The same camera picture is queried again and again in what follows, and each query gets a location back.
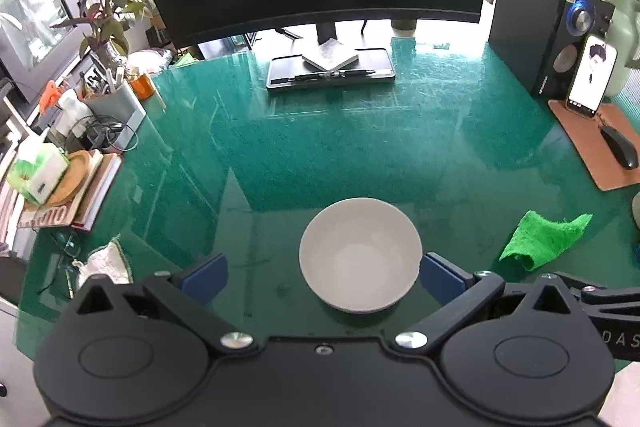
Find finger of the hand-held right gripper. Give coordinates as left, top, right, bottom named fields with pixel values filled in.
left=559, top=273, right=640, bottom=308

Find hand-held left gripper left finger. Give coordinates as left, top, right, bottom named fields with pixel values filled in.
left=75, top=253, right=258, bottom=358

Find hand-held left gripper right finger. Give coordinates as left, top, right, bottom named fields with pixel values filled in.
left=395, top=252, right=583, bottom=358

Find white bowl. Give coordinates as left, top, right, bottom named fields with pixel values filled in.
left=299, top=198, right=422, bottom=313

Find green cloth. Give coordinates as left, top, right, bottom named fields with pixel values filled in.
left=499, top=210, right=593, bottom=272

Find white lace cloth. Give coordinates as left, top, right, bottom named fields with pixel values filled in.
left=75, top=239, right=133, bottom=288

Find eyeglasses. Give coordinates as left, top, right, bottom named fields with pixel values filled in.
left=37, top=229, right=83, bottom=300

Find black computer mouse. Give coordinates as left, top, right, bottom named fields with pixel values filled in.
left=600, top=126, right=640, bottom=169

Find brown mouse pad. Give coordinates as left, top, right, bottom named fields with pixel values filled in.
left=548, top=99, right=640, bottom=192

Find wooden plate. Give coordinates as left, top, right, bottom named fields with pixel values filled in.
left=45, top=150, right=103, bottom=208

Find grey pen holder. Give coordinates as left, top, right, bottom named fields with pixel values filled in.
left=82, top=79, right=147, bottom=150

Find green tissue pack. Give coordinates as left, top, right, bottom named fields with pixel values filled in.
left=7, top=142, right=70, bottom=206

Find orange container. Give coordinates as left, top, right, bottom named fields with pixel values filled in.
left=129, top=72, right=153, bottom=98

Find white spray bottle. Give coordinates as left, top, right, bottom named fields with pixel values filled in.
left=42, top=81, right=91, bottom=128

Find smartphone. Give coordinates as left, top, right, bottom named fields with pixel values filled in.
left=566, top=34, right=618, bottom=118

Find black pen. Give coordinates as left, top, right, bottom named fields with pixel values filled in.
left=287, top=69, right=376, bottom=82

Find white notebook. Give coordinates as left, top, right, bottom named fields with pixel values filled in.
left=301, top=41, right=360, bottom=72

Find black speaker with blue knob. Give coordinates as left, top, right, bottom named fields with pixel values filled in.
left=487, top=0, right=617, bottom=96

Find potted plant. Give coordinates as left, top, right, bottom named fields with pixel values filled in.
left=65, top=0, right=151, bottom=72

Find pale green jug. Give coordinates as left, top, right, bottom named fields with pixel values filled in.
left=602, top=0, right=640, bottom=98

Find black cables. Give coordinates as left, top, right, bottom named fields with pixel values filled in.
left=65, top=114, right=126, bottom=152

